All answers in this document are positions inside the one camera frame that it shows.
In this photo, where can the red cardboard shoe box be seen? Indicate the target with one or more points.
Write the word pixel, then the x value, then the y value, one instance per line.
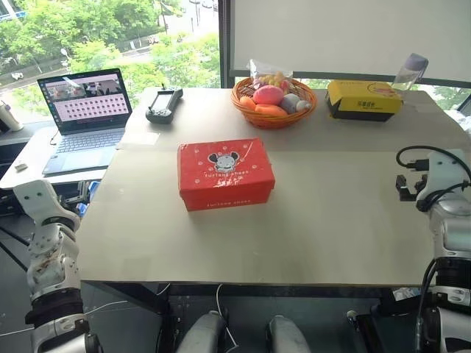
pixel 228 203

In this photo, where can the blue plastic crate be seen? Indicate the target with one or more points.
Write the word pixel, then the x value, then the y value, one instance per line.
pixel 92 187

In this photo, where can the grey and white toy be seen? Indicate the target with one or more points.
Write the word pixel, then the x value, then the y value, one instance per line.
pixel 292 103

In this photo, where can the white side table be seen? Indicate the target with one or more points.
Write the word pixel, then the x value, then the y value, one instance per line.
pixel 33 154

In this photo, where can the open grey laptop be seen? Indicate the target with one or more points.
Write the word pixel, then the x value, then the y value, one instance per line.
pixel 86 121

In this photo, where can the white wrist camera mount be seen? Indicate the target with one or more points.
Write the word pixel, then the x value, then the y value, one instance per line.
pixel 447 169
pixel 34 200

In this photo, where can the white cup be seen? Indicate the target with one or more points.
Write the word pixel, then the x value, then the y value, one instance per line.
pixel 10 115

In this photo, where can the silver rounded knee cover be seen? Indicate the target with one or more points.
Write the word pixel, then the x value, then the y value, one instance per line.
pixel 287 336
pixel 202 334

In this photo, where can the dark window frame post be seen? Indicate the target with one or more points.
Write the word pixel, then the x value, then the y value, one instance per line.
pixel 224 40

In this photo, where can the orange toy fruit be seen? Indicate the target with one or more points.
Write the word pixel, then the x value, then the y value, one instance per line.
pixel 270 109

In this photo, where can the black handheld remote controller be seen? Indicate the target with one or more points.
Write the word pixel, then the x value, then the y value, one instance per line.
pixel 163 104

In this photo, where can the clear bottle with purple cap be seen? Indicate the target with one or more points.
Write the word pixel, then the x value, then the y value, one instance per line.
pixel 410 73

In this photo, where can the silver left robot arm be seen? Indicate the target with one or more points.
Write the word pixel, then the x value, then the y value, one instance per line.
pixel 51 257

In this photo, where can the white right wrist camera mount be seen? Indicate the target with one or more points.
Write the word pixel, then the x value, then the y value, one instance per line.
pixel 447 169

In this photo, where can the small white block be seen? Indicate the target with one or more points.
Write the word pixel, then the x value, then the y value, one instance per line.
pixel 21 167

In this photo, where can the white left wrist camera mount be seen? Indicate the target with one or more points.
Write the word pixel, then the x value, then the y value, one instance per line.
pixel 34 200

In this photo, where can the white roller blind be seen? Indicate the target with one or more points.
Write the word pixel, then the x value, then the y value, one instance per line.
pixel 349 35

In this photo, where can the orange woven basket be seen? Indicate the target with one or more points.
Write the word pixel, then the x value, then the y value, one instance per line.
pixel 274 118

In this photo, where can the pink toy fruit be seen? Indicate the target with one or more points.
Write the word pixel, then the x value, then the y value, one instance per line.
pixel 268 94

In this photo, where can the clear bag of small fruits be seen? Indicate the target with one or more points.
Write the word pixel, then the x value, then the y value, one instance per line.
pixel 270 79

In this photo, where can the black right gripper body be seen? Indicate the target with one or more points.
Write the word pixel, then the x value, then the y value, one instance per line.
pixel 407 194

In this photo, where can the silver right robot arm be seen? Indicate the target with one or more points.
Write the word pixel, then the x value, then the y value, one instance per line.
pixel 454 235

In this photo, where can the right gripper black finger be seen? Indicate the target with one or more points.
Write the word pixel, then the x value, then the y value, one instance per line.
pixel 421 182
pixel 400 181

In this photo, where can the yellow and black cardboard box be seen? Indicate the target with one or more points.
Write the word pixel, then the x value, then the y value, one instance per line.
pixel 364 101

